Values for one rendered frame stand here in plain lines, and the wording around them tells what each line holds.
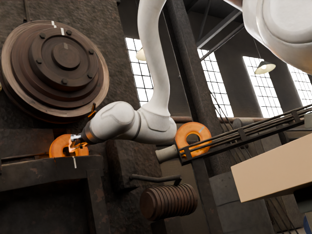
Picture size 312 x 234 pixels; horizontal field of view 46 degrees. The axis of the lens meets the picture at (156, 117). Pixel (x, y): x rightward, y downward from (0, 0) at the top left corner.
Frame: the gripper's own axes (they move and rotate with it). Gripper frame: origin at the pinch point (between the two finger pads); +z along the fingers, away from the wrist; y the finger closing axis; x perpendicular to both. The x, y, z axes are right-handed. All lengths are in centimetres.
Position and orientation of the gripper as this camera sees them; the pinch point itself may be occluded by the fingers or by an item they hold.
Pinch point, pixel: (74, 146)
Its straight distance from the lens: 147.4
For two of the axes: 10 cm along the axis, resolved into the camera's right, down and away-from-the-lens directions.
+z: -5.5, 3.1, 7.7
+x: -1.7, -9.5, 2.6
